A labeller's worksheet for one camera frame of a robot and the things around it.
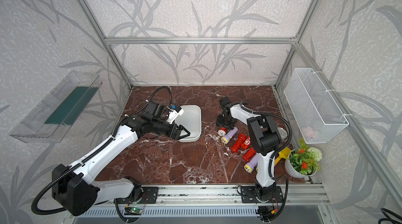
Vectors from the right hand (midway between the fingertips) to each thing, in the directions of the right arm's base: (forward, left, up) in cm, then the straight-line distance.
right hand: (220, 124), depth 98 cm
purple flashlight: (-11, -2, +3) cm, 12 cm away
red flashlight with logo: (-13, -14, +2) cm, 19 cm away
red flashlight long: (-10, -12, +2) cm, 15 cm away
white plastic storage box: (+3, +19, +2) cm, 20 cm away
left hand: (-15, +19, +19) cm, 31 cm away
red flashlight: (-6, -1, +3) cm, 7 cm away
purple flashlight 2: (-26, -14, +2) cm, 29 cm away
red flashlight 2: (-20, -14, +1) cm, 24 cm away
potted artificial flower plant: (-28, -35, +16) cm, 48 cm away
